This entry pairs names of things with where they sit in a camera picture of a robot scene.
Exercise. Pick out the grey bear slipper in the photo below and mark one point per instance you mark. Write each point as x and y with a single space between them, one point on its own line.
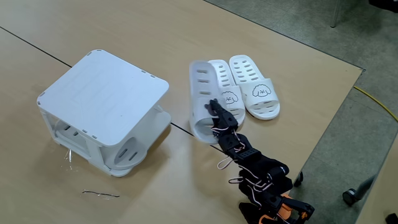
200 90
127 154

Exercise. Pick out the white dog slipper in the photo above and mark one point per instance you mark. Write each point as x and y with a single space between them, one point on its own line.
224 77
261 105

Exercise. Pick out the black table caster wheel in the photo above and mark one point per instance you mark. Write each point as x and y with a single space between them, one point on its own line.
298 180

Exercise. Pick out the metal chair leg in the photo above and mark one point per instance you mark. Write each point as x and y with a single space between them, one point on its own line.
335 14

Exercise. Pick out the black chair caster with leg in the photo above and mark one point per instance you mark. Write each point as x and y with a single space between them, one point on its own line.
353 196

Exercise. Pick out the black chair seat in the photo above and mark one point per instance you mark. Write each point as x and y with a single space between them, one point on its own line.
384 4

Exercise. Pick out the black object at floor edge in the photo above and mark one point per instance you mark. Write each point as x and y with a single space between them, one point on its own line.
392 218

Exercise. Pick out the white two-shelf shoe rack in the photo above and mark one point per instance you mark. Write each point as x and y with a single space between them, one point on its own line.
102 96

